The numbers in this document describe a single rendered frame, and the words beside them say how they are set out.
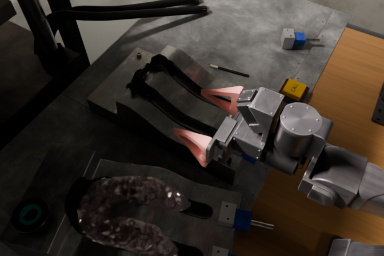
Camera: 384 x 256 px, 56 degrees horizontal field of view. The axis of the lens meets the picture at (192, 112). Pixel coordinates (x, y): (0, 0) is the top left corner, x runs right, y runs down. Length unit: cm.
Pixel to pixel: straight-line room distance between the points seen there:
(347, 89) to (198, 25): 58
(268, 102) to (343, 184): 16
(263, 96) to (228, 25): 92
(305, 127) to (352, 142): 66
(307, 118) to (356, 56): 91
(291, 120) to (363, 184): 14
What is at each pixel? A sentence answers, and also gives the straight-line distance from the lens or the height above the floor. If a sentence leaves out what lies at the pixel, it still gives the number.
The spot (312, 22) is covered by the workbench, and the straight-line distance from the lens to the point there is 150.
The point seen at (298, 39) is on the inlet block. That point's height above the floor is 84.
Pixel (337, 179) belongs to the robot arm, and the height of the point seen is 123.
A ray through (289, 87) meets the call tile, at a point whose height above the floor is 84.
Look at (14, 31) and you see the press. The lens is 157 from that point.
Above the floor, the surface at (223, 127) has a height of 124.
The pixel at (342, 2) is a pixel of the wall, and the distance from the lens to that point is 263.
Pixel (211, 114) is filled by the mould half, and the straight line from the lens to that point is 102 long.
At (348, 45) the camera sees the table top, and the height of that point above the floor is 80.
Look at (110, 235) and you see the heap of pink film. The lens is 86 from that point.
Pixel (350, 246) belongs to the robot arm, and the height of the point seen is 96.
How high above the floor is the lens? 171
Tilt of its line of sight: 53 degrees down
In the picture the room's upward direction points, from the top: straight up
